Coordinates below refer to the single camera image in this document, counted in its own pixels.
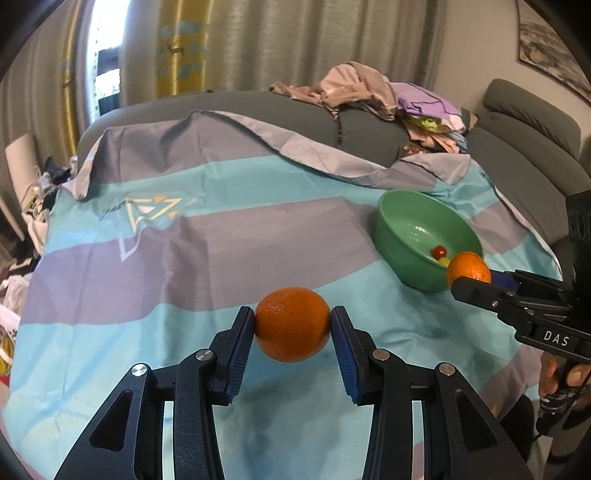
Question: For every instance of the dark clutter pile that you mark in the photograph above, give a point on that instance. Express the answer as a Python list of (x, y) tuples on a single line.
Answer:
[(53, 182)]

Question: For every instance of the grey curtain with yellow band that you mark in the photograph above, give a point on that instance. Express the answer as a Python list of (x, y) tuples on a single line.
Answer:
[(277, 37)]

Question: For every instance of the person's right hand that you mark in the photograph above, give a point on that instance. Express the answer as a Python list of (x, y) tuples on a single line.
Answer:
[(549, 374)]

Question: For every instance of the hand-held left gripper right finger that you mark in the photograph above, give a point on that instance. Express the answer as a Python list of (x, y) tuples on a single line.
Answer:
[(345, 364)]

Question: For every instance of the grey curtain with yellow stripe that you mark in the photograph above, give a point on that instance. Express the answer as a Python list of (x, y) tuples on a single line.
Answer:
[(46, 92)]

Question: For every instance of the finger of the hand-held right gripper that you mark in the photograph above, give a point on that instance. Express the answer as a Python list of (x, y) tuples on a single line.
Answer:
[(501, 279), (475, 290)]

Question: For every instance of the pink cloth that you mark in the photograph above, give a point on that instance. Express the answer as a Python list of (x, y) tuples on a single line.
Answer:
[(355, 85)]

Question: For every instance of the small yellow fruit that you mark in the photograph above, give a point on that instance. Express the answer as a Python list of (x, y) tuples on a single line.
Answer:
[(444, 261)]

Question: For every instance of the green and yellow cloth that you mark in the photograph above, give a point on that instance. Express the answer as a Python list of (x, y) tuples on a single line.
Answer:
[(427, 122)]

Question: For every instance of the yellow package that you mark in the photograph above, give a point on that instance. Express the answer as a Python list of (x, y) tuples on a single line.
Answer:
[(5, 353)]

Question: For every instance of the framed wall picture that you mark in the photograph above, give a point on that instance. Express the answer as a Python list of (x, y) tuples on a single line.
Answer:
[(545, 50)]

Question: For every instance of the small red tomato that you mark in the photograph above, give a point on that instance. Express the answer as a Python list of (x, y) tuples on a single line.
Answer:
[(438, 251)]

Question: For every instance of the green plastic bowl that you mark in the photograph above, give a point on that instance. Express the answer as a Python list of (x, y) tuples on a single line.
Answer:
[(397, 249)]

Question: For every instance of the white panel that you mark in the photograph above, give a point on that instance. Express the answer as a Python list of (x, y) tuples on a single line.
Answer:
[(21, 184)]

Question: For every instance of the purple cloth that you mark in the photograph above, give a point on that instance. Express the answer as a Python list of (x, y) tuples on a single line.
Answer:
[(420, 99)]

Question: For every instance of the grey sofa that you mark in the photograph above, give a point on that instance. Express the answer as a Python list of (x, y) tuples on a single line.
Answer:
[(364, 134)]

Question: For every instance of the teal and grey striped blanket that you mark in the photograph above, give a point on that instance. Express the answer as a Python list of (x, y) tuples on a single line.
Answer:
[(184, 258)]

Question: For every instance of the pink patterned clothes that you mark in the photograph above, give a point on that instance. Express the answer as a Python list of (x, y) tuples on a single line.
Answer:
[(438, 138)]

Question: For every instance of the orange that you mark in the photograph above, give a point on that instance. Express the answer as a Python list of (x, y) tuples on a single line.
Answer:
[(466, 267), (292, 323)]

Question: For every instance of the white plastic bag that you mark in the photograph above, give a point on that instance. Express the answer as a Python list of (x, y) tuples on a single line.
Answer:
[(11, 318)]

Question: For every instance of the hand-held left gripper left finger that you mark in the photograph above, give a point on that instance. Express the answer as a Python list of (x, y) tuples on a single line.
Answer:
[(240, 364)]

